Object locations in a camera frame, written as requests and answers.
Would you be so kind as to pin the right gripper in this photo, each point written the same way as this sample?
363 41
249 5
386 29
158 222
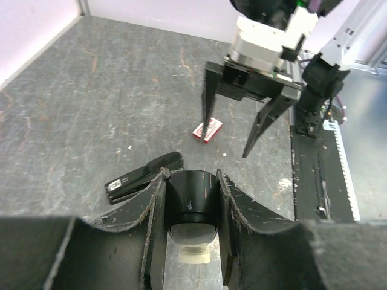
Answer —
266 37

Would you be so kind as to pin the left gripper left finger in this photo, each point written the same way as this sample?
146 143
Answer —
124 248

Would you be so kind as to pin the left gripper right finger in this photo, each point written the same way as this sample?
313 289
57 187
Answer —
261 249

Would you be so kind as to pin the silver and black stapler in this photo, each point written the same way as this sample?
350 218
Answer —
192 214

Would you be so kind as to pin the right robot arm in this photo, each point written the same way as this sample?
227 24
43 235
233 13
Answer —
324 75

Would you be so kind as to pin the red white staple box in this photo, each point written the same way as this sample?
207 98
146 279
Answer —
213 127

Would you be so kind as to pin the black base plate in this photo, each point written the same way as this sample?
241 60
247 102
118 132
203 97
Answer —
318 185

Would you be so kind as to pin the grey cable duct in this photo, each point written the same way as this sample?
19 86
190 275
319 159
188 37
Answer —
333 126

